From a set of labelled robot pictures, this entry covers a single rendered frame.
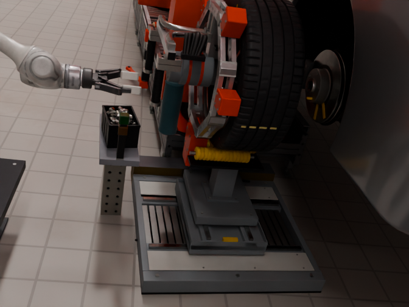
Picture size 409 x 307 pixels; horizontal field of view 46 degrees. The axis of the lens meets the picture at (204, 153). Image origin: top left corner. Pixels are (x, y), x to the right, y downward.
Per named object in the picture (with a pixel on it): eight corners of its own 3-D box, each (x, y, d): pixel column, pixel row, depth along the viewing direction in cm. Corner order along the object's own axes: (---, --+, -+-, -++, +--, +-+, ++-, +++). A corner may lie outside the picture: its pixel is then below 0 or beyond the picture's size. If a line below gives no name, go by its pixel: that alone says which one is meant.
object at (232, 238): (263, 256, 224) (268, 240, 219) (188, 255, 215) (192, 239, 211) (238, 193, 266) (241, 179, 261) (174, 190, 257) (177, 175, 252)
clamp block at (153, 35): (170, 43, 209) (171, 31, 206) (149, 41, 207) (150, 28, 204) (168, 39, 213) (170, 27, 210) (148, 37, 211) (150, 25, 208)
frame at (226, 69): (217, 159, 194) (247, 27, 168) (201, 158, 193) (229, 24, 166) (195, 102, 240) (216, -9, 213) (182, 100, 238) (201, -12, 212)
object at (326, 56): (344, 122, 197) (349, 43, 196) (327, 120, 195) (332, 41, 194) (308, 124, 228) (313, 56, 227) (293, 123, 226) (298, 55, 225)
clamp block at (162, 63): (180, 72, 180) (182, 59, 178) (156, 70, 178) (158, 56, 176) (178, 67, 185) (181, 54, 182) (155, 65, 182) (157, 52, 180)
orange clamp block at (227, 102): (232, 106, 183) (237, 117, 176) (212, 104, 181) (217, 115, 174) (236, 89, 180) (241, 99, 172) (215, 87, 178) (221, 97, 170)
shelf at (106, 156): (139, 167, 208) (139, 161, 207) (98, 164, 204) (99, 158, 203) (133, 121, 244) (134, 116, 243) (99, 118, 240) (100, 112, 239)
